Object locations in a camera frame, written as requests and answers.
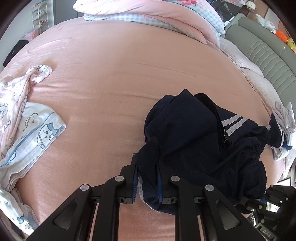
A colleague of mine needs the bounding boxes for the white and navy clothes pile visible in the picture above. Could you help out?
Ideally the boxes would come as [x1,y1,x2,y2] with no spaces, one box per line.
[269,101,295,161]

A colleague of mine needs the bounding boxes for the row of plush toys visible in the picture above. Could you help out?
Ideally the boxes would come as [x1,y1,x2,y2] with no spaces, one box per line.
[245,1,295,53]

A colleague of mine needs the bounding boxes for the black bag on floor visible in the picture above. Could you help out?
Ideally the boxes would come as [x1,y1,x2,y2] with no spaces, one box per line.
[3,40,29,67]

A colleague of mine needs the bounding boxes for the pink checkered folded duvet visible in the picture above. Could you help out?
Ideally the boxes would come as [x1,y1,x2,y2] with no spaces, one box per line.
[73,1,225,47]

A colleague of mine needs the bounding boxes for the navy shorts with white stripes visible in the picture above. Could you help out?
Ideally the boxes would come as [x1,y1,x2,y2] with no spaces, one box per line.
[136,90,270,214]

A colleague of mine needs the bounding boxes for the grey door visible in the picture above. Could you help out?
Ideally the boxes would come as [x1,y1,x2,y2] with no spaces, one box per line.
[53,0,84,25]

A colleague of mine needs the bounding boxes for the white storage shelf rack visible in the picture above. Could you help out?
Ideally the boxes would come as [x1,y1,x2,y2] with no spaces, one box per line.
[31,1,49,32]

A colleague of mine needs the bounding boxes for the grey green padded headboard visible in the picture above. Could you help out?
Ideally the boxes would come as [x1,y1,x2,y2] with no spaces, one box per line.
[224,13,295,108]

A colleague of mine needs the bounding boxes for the white cartoon print pajamas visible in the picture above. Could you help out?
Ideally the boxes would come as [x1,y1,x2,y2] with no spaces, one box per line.
[1,65,66,235]

